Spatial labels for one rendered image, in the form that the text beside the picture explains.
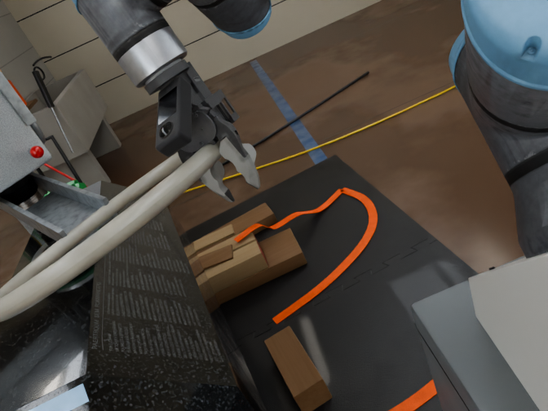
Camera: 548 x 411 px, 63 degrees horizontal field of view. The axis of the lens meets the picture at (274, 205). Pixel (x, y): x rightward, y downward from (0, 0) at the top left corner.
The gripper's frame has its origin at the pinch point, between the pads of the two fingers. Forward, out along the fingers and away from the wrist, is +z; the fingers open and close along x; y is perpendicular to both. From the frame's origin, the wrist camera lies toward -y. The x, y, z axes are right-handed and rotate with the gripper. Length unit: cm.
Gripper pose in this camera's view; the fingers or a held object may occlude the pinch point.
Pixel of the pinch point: (239, 190)
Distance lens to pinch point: 68.9
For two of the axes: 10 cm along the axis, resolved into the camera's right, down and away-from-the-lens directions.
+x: -7.9, 3.9, 4.8
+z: 5.5, 7.8, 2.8
